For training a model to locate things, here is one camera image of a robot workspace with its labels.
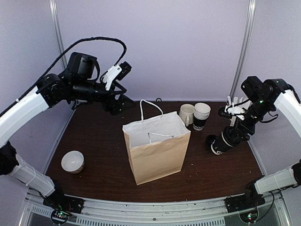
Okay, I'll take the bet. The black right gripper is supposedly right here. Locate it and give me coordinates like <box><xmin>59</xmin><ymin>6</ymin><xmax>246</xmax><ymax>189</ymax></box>
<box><xmin>231</xmin><ymin>96</ymin><xmax>273</xmax><ymax>143</ymax></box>

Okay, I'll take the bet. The black paper coffee cup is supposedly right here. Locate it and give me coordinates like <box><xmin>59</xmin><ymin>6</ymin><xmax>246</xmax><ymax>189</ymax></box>
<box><xmin>211</xmin><ymin>126</ymin><xmax>241</xmax><ymax>155</ymax></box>

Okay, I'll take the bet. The stack of black paper cups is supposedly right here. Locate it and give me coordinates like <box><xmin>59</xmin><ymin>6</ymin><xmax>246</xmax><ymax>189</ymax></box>
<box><xmin>193</xmin><ymin>103</ymin><xmax>211</xmax><ymax>131</ymax></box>

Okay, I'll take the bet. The brown paper takeout bag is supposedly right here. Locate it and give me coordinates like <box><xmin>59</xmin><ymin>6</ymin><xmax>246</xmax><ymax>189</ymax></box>
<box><xmin>122</xmin><ymin>110</ymin><xmax>191</xmax><ymax>185</ymax></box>

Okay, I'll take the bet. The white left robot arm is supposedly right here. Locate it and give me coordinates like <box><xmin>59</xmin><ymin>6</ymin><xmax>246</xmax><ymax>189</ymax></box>
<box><xmin>0</xmin><ymin>52</ymin><xmax>135</xmax><ymax>209</ymax></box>

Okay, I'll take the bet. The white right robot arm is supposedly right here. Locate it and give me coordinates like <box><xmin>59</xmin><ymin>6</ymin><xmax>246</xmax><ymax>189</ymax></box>
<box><xmin>235</xmin><ymin>76</ymin><xmax>301</xmax><ymax>208</ymax></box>

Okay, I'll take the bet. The wrapped white straws bundle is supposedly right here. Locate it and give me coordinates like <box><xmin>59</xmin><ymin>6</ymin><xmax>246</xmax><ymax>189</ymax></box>
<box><xmin>227</xmin><ymin>96</ymin><xmax>248</xmax><ymax>126</ymax></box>

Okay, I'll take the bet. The stack of black cup lids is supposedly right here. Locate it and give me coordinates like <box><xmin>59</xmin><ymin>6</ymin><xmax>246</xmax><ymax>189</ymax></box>
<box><xmin>206</xmin><ymin>134</ymin><xmax>217</xmax><ymax>146</ymax></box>

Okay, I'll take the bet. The cream ribbed ceramic mug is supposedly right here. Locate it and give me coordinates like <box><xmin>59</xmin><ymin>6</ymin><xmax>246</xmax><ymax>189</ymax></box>
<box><xmin>179</xmin><ymin>104</ymin><xmax>194</xmax><ymax>127</ymax></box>

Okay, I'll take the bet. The white ceramic bowl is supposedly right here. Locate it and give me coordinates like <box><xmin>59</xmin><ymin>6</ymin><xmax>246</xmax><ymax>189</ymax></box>
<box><xmin>61</xmin><ymin>150</ymin><xmax>85</xmax><ymax>174</ymax></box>

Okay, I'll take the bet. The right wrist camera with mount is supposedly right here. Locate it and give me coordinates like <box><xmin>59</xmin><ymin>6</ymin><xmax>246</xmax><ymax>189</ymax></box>
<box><xmin>218</xmin><ymin>105</ymin><xmax>246</xmax><ymax>121</ymax></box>

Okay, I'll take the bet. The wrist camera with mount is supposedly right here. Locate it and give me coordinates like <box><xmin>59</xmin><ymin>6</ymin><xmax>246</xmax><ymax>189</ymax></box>
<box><xmin>218</xmin><ymin>105</ymin><xmax>246</xmax><ymax>121</ymax></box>
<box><xmin>100</xmin><ymin>61</ymin><xmax>132</xmax><ymax>91</ymax></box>

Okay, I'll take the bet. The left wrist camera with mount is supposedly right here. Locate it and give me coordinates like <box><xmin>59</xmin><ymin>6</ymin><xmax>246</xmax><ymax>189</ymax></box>
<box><xmin>100</xmin><ymin>61</ymin><xmax>132</xmax><ymax>91</ymax></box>

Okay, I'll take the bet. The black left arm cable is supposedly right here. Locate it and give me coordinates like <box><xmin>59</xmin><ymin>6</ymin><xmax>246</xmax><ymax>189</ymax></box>
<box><xmin>14</xmin><ymin>37</ymin><xmax>127</xmax><ymax>102</ymax></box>

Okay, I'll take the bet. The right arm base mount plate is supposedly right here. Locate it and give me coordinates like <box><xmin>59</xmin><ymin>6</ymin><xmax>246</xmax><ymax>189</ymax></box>
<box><xmin>224</xmin><ymin>194</ymin><xmax>265</xmax><ymax>213</ymax></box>

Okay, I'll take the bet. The aluminium front rail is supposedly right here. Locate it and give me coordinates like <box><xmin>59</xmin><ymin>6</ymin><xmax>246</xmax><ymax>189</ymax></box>
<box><xmin>21</xmin><ymin>186</ymin><xmax>291</xmax><ymax>226</ymax></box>

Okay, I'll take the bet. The left aluminium frame post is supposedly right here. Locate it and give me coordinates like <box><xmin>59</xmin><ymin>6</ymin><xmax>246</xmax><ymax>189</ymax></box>
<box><xmin>48</xmin><ymin>0</ymin><xmax>69</xmax><ymax>71</ymax></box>

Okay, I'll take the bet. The aluminium frame post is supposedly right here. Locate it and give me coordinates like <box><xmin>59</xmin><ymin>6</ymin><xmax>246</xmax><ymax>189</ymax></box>
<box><xmin>230</xmin><ymin>0</ymin><xmax>256</xmax><ymax>97</ymax></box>
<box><xmin>48</xmin><ymin>0</ymin><xmax>69</xmax><ymax>71</ymax></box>

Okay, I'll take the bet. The right aluminium frame post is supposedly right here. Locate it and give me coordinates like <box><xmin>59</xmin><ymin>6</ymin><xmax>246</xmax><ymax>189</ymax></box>
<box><xmin>230</xmin><ymin>0</ymin><xmax>256</xmax><ymax>97</ymax></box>

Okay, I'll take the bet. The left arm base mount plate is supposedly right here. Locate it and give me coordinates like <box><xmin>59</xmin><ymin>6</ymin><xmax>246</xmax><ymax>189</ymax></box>
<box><xmin>42</xmin><ymin>193</ymin><xmax>84</xmax><ymax>214</ymax></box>

